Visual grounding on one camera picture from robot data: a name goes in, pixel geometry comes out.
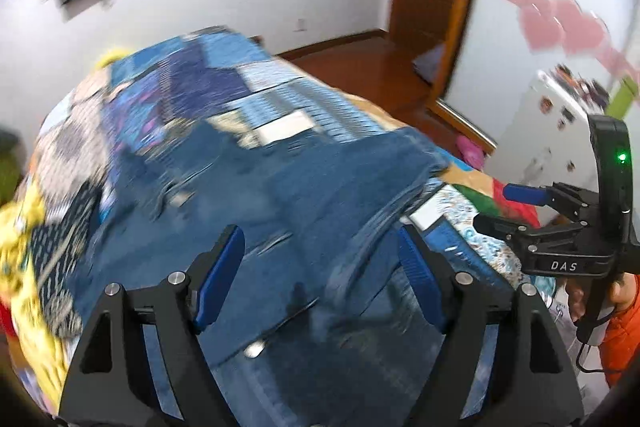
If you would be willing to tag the patchwork printed blanket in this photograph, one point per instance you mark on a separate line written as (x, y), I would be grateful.
(200, 72)

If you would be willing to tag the white cabinet with stickers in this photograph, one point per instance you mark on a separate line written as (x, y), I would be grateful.
(545, 132)

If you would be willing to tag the pink slipper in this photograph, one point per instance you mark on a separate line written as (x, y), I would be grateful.
(470, 152)

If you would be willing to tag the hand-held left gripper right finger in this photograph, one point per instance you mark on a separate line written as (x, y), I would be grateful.
(417, 272)

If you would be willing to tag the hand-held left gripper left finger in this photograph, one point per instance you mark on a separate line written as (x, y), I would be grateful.
(220, 272)

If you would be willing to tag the white wall socket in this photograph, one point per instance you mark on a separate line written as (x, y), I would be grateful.
(300, 25)

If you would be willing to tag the green wall decoration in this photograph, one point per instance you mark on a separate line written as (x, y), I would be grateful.
(624, 96)

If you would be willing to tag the grey printed cloth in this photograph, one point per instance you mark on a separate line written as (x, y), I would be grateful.
(570, 347)

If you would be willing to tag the blue denim jeans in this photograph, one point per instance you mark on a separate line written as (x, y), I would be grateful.
(300, 187)

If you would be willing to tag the pink wall decoration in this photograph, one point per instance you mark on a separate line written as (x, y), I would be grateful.
(560, 27)

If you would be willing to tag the red cloth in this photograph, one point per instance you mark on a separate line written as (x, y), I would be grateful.
(6, 319)

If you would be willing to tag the green object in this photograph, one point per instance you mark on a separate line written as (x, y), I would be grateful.
(10, 167)

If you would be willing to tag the yellow cloth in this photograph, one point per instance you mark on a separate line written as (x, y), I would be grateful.
(30, 247)

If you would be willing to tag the person's right hand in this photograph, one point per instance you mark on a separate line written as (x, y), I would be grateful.
(627, 292)

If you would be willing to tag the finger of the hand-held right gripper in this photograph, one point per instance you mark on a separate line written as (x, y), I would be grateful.
(500, 226)
(522, 193)

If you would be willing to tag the grey floor cloth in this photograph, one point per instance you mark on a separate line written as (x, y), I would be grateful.
(430, 66)

